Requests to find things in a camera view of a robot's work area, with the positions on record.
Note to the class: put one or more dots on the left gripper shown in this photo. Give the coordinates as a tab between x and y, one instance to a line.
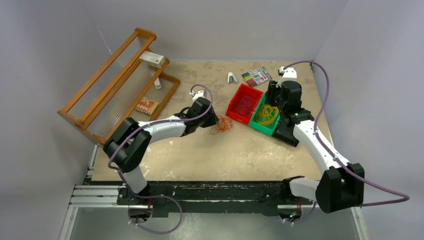
213	119

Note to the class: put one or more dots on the white stapler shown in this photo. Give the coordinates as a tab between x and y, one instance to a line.
157	83

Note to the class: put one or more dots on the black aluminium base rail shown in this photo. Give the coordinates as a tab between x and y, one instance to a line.
162	198

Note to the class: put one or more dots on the green plastic bin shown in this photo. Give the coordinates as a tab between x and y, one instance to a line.
265	118

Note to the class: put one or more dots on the small blue stapler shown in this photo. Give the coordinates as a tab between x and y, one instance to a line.
231	78

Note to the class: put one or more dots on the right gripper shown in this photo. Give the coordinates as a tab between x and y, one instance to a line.
269	95

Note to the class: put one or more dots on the orange card pack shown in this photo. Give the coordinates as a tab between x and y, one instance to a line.
147	106

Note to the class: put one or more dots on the marker pen pack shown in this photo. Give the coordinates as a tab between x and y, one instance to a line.
256	77

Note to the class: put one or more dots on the wooden rack shelf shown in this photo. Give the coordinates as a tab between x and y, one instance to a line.
114	91

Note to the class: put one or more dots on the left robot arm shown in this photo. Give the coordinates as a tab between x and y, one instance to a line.
128	144

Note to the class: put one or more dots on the red plastic bin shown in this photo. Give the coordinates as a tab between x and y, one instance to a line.
243	104

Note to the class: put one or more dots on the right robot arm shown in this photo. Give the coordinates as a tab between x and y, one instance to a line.
338	188

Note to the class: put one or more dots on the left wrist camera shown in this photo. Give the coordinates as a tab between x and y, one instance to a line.
202	93

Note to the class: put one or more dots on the black plastic bin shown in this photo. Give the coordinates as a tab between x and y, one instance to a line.
285	128

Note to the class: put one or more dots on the white red box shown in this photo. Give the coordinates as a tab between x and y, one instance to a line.
152	59

